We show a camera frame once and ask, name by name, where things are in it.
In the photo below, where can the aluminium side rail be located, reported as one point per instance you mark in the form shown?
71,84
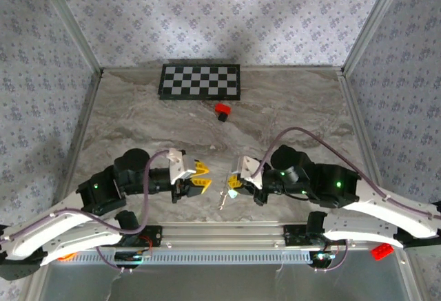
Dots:
361,142
77,142

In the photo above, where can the small red black block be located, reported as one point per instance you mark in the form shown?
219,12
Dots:
222,109

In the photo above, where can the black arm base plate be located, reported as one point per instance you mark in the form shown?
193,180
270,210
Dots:
155,235
293,235

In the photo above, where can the small circuit board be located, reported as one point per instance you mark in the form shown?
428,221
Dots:
322,258
132,257

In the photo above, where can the aluminium corner post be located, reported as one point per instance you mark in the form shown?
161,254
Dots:
76,27
372,22

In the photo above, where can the grey metal sheet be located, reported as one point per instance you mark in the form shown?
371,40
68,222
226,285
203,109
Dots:
224,283

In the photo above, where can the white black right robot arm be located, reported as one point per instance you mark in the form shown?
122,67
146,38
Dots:
379,218

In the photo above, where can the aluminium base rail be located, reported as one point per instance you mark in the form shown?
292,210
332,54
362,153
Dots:
224,235

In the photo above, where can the aluminium rear rail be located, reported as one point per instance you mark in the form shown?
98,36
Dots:
293,68

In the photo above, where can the black white checkerboard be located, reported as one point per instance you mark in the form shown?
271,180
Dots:
200,82

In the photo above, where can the orange curved plastic piece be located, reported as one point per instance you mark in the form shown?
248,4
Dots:
67,257

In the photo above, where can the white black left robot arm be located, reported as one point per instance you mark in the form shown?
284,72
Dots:
51,235

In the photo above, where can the red toy brick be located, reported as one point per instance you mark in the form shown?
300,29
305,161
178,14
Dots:
382,251

